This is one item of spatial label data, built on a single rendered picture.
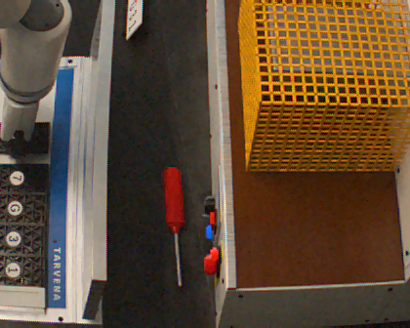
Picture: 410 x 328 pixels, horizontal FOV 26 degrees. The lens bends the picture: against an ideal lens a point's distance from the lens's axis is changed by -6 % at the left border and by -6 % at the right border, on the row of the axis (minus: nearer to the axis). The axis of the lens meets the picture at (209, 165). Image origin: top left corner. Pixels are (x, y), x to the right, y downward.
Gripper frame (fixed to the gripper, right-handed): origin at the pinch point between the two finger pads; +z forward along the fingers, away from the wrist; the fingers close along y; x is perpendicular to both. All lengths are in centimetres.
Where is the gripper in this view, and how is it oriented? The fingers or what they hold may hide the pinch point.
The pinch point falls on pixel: (17, 131)
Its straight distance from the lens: 137.3
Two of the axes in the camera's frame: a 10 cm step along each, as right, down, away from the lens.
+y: 0.3, 8.9, -4.5
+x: 9.6, 1.0, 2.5
